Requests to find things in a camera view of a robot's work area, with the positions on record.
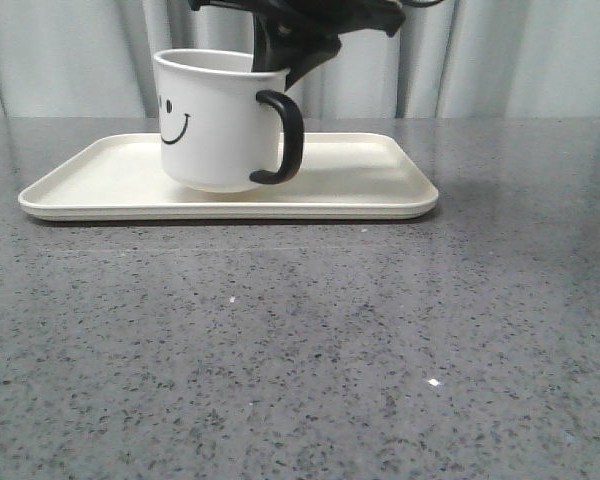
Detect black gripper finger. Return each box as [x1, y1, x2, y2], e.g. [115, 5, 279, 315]
[252, 9, 300, 72]
[285, 36, 342, 90]

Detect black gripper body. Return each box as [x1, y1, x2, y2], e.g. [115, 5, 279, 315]
[188, 0, 406, 50]

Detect white smiley face mug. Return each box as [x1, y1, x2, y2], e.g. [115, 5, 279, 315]
[154, 49, 305, 193]

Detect cream rectangular plastic tray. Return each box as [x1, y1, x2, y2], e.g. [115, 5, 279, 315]
[18, 133, 439, 221]

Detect pale green curtain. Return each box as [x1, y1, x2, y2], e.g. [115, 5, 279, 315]
[0, 1, 600, 119]

